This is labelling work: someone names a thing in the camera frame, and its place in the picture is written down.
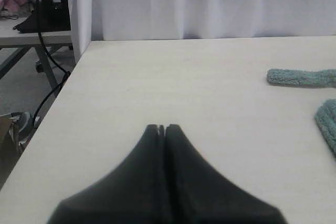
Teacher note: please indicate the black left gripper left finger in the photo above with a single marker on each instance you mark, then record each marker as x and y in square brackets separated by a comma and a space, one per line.
[134, 192]

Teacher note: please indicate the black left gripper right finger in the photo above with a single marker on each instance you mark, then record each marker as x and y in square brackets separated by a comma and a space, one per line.
[200, 194]

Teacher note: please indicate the teal fluffy scarf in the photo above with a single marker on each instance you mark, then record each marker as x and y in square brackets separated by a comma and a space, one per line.
[325, 115]

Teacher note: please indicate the grey striped bag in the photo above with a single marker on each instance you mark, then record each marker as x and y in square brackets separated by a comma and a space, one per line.
[21, 128]

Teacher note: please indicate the white curtain backdrop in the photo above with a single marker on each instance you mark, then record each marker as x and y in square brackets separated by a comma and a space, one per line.
[197, 19]

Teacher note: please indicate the black monitor stand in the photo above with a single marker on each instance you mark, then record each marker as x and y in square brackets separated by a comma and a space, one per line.
[50, 16]

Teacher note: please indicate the side table with grey legs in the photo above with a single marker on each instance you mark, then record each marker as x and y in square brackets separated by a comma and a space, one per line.
[22, 43]

